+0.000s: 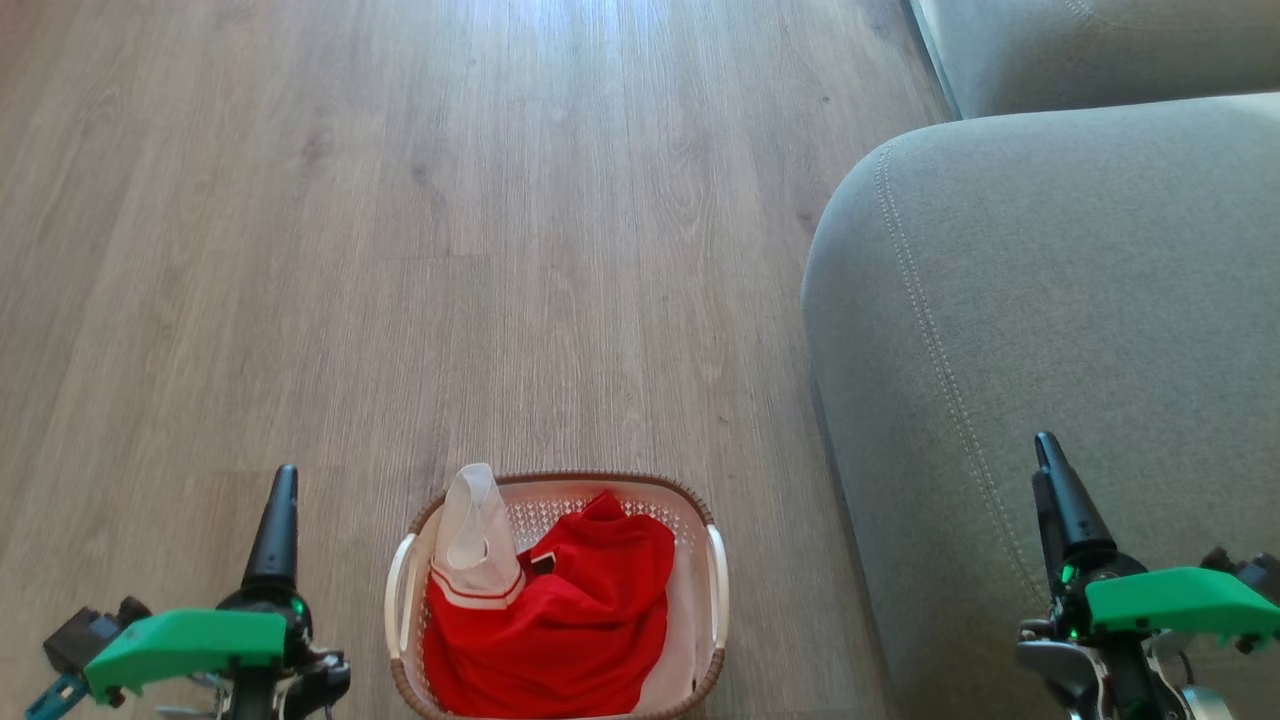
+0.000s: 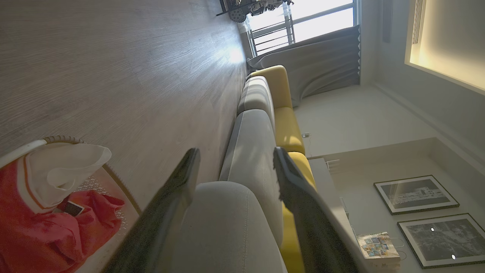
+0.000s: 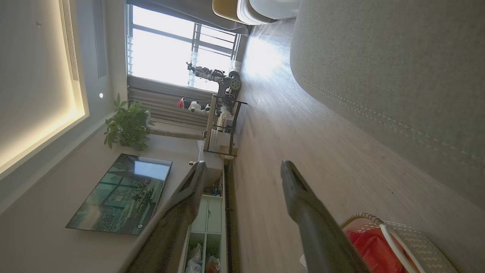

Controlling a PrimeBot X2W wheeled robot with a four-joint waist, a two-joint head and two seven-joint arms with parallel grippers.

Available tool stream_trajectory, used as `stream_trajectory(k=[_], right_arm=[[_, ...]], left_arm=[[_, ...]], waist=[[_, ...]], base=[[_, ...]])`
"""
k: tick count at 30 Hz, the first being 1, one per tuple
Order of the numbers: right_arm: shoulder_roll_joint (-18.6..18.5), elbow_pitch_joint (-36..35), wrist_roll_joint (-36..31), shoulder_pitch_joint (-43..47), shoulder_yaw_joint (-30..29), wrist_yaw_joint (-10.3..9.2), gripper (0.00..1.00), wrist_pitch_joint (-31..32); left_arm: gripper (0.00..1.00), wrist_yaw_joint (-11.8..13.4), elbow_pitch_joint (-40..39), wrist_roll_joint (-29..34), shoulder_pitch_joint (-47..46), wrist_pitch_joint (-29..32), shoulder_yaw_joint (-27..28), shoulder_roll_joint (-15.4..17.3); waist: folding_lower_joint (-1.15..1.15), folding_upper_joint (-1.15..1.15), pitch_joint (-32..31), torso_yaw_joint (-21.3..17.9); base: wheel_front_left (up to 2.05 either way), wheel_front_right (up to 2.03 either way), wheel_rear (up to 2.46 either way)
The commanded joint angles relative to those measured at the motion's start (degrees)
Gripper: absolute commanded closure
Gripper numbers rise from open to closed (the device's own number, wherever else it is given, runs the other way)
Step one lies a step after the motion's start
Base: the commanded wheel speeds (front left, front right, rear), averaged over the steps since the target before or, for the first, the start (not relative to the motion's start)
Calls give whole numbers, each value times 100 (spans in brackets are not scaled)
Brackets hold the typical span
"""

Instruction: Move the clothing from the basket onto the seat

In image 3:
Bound white plastic bags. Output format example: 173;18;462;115
185;243;221;273

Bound white and green TV cabinet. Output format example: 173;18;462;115
178;140;228;273

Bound yellow and grey sofa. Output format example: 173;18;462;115
212;0;485;213

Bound red cloth garment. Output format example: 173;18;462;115
346;227;417;273

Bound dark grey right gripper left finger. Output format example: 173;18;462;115
120;161;208;273

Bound metal frame side table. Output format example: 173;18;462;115
203;95;247;157

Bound plain grey curtain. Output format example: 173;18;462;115
127;0;251;36

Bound white humanoid robot red hat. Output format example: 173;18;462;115
177;97;211;115

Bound grey wheeled robot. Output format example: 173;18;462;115
186;62;242;107

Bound green potted plant with pole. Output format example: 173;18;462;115
104;94;205;151

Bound white woven laundry basket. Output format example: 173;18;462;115
339;213;460;273

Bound flat screen television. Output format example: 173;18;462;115
66;154;173;235

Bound window with railing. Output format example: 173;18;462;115
129;5;241;92

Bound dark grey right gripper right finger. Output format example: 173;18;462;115
280;160;372;273

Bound grey pleated curtain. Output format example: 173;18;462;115
127;75;213;130

